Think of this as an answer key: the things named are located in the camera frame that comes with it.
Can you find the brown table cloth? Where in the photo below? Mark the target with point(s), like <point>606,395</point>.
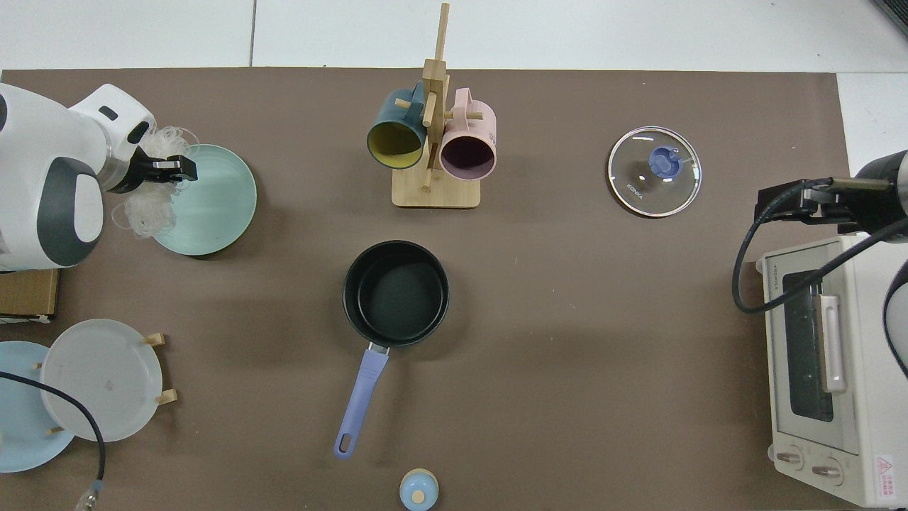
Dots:
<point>567,355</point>

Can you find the glass lid blue knob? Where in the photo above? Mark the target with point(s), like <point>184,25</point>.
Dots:
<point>652,181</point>

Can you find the pink cup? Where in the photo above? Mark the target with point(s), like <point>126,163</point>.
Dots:
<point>467,157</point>

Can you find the pale toaster oven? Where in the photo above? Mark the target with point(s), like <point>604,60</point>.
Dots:
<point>872,355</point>

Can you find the dark teal cup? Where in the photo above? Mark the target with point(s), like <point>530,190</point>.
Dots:
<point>397,149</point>

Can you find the teal plate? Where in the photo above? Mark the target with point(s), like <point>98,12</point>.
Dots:
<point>213,206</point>

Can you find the wooden cup stand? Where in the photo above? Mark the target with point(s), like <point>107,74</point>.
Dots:
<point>436,195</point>

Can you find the white vermicelli bundle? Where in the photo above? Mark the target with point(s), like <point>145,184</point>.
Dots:
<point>145,213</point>

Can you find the dark flat panel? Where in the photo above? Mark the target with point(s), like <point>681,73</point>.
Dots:
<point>899,8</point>

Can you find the wooden plate rack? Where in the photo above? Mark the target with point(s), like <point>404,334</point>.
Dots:
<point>167,397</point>

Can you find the pale grey plate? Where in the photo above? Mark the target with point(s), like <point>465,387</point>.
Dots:
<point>99,383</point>

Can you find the light blue plate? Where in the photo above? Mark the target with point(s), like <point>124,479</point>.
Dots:
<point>21,419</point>

